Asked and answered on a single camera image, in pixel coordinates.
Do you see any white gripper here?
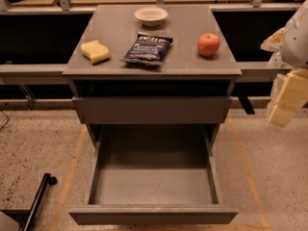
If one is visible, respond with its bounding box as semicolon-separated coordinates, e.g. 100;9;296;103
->
268;68;308;127

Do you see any white ceramic bowl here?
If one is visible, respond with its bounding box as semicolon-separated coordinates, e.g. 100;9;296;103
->
135;7;168;27

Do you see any blue chip bag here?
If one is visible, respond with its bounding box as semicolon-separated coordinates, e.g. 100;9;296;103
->
122;32;173;66

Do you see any yellow sponge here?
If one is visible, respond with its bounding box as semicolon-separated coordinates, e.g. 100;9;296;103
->
81;40;110;64

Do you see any grey drawer cabinet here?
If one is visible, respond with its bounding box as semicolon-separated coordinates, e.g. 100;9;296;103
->
63;5;242;140

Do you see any black metal stand leg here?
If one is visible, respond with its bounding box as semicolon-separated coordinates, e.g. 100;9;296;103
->
0;173;58;231

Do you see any black cable on floor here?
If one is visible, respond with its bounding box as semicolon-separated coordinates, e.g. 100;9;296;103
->
0;109;10;132

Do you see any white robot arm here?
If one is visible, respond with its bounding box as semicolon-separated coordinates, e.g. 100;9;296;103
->
261;1;308;127

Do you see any open grey middle drawer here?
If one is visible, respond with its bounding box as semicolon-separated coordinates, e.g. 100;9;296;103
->
69;125;238;225

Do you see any red apple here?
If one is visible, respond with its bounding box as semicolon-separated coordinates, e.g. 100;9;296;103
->
197;33;220;57

